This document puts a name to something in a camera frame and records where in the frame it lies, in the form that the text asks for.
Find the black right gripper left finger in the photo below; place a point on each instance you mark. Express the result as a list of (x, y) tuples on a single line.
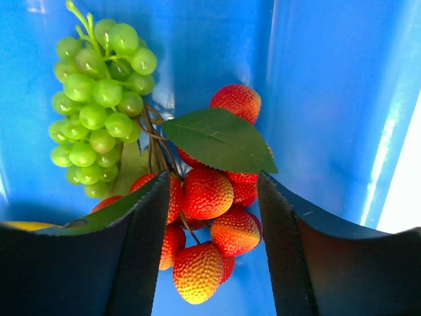
[(105, 263)]

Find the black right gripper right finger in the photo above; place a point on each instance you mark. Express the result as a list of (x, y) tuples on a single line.
[(321, 264)]

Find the orange mango slice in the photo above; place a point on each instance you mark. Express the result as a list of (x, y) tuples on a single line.
[(26, 225)]

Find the red lychee bunch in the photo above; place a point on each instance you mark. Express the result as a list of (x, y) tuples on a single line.
[(208, 226)]

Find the blue plastic bin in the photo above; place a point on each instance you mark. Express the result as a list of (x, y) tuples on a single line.
[(339, 82)]

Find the green grape bunch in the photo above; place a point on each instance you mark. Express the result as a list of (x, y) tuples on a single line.
[(105, 71)]

